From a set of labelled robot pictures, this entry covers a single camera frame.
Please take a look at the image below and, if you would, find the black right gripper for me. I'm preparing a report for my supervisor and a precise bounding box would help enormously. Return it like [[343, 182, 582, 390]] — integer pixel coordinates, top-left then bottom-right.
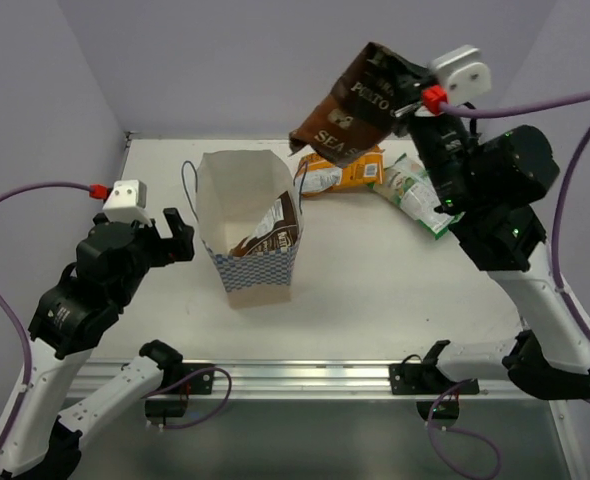
[[395, 50, 485, 215]]

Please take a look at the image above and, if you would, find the blue checkered paper bag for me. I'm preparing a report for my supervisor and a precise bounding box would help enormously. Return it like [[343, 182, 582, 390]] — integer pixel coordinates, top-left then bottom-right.
[[180, 150, 303, 309]]

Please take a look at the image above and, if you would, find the green Chuba snack bag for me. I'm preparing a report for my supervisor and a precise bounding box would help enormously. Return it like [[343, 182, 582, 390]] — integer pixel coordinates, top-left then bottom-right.
[[368, 153, 456, 240]]

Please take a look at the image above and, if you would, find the orange chips bag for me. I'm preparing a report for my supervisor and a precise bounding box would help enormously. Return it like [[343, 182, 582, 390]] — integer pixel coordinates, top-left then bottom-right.
[[296, 146, 384, 197]]

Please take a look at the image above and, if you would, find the brown chocolate snack bag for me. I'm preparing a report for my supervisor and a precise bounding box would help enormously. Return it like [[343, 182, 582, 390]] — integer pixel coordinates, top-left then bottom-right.
[[288, 42, 431, 168]]

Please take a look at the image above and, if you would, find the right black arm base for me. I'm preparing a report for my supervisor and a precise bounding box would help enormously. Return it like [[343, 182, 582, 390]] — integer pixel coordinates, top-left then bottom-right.
[[388, 354, 480, 423]]

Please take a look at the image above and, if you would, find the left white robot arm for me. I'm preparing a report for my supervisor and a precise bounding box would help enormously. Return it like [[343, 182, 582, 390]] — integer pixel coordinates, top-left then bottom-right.
[[0, 208, 194, 479]]

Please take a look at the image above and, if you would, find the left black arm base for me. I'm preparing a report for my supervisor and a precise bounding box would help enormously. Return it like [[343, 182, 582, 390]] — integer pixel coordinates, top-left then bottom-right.
[[144, 362, 215, 425]]

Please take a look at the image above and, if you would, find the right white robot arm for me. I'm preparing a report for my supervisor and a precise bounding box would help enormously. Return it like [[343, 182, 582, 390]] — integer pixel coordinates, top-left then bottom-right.
[[407, 113, 590, 400]]

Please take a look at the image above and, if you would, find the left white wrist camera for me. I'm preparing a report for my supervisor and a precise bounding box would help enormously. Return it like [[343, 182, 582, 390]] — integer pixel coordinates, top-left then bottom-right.
[[102, 180, 152, 226]]

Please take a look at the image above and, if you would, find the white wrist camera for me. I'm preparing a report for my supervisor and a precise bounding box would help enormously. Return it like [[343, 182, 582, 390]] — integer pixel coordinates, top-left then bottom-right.
[[421, 45, 492, 115], [102, 180, 152, 226]]

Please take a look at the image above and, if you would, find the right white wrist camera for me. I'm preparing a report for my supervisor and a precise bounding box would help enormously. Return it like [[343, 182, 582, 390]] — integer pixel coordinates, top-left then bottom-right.
[[421, 45, 492, 115]]

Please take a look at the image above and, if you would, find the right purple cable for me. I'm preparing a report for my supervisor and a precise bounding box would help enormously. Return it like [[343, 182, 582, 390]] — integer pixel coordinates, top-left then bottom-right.
[[427, 88, 590, 475]]

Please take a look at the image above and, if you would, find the purple cable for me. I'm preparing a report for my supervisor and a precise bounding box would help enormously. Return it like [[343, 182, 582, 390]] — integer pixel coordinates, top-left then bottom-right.
[[427, 88, 590, 475], [0, 182, 234, 461]]

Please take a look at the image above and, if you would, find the aluminium front rail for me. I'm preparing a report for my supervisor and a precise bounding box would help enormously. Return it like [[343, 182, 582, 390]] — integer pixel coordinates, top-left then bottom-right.
[[66, 358, 535, 401]]

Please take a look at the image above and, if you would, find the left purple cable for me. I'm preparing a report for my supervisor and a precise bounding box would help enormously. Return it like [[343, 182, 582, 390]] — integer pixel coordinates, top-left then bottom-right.
[[0, 182, 234, 461]]

